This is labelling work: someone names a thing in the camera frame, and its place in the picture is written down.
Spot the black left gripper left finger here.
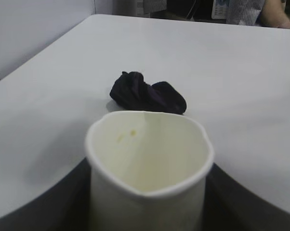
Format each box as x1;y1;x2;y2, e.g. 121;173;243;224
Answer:
0;156;92;231

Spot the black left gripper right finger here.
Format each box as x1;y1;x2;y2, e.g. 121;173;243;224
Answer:
204;163;290;231

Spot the white paper cup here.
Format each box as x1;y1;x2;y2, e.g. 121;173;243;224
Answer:
84;110;215;231

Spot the black and purple cloth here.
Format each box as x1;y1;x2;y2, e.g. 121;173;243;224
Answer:
109;71;187;115

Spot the person's bare forearm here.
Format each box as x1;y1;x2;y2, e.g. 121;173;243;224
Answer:
258;0;290;30

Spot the striped shirt of person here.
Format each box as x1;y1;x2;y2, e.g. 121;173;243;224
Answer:
226;0;266;26

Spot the white and blue badge card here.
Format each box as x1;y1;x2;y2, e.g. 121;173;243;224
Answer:
211;0;230;20

